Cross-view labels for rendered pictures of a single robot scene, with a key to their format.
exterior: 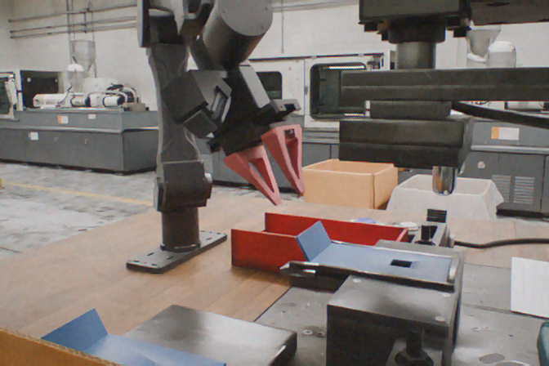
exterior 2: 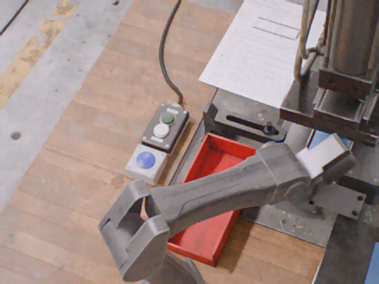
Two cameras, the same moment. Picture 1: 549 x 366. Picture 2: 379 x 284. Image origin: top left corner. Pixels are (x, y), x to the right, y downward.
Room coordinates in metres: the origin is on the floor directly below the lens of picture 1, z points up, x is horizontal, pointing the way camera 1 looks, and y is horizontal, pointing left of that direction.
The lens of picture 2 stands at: (0.65, 0.65, 2.25)
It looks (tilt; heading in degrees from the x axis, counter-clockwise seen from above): 58 degrees down; 276
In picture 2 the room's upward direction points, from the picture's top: 8 degrees counter-clockwise
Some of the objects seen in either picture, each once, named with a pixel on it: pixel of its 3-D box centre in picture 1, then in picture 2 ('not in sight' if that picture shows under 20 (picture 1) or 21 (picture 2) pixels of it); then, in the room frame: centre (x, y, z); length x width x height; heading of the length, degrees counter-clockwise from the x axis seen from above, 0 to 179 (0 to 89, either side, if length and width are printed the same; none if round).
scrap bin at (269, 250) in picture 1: (319, 246); (211, 197); (0.69, -0.05, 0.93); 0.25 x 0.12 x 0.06; 66
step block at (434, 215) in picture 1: (433, 242); (220, 122); (0.66, -0.22, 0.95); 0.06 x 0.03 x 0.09; 156
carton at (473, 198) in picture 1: (446, 223); not in sight; (2.76, -1.01, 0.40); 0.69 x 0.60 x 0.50; 151
